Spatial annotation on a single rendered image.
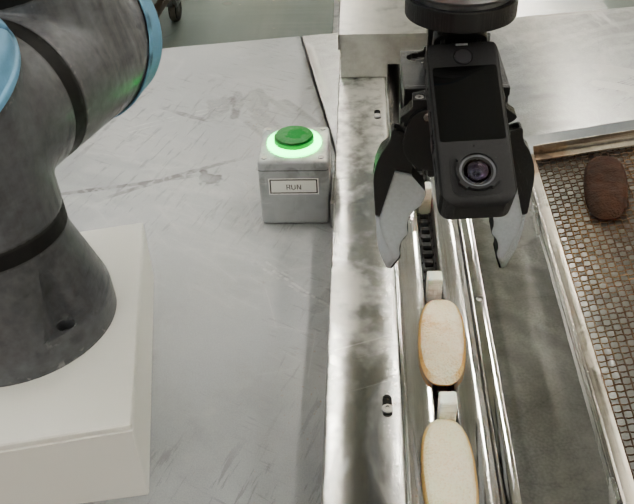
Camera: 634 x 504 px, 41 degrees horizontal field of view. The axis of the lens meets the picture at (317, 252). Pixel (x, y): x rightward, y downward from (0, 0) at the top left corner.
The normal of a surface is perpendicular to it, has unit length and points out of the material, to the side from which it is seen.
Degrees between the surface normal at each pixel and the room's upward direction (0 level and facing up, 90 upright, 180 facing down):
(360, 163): 0
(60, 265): 68
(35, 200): 86
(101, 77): 81
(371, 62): 90
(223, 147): 0
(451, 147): 30
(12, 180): 86
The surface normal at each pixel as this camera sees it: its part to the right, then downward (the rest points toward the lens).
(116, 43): 0.87, -0.01
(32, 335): 0.46, 0.19
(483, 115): -0.05, -0.37
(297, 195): -0.04, 0.62
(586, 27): -0.04, -0.79
